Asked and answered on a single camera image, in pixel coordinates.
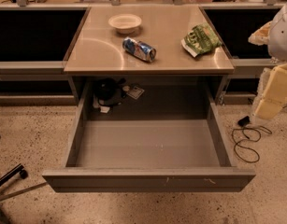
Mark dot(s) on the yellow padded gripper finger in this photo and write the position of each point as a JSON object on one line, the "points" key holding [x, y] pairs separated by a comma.
{"points": [[271, 93]]}

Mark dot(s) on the grey top drawer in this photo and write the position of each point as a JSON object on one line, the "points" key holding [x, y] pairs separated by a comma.
{"points": [[170, 139]]}

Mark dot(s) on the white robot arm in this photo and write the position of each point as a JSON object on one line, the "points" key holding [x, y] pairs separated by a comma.
{"points": [[274, 35]]}

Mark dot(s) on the black items inside drawer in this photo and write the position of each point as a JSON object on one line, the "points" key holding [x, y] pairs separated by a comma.
{"points": [[104, 90]]}

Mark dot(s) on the grey drawer cabinet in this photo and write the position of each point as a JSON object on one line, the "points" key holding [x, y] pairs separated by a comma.
{"points": [[145, 39]]}

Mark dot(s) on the green chip bag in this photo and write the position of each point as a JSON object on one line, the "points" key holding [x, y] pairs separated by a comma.
{"points": [[201, 40]]}

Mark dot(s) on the white tag card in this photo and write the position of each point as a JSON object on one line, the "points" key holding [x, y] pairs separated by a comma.
{"points": [[135, 92]]}

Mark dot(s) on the crushed blue soda can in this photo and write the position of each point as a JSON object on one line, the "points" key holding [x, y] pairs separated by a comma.
{"points": [[139, 49]]}

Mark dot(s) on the white paper bowl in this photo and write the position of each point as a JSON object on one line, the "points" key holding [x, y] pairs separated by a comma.
{"points": [[125, 23]]}

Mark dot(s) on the black chair leg with caster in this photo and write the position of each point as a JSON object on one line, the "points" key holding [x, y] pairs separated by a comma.
{"points": [[17, 170]]}

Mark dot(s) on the metal rod with hook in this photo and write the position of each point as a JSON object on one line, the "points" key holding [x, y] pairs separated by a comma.
{"points": [[19, 192]]}

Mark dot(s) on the black power adapter with cable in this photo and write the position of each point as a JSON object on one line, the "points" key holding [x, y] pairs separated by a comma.
{"points": [[245, 135]]}

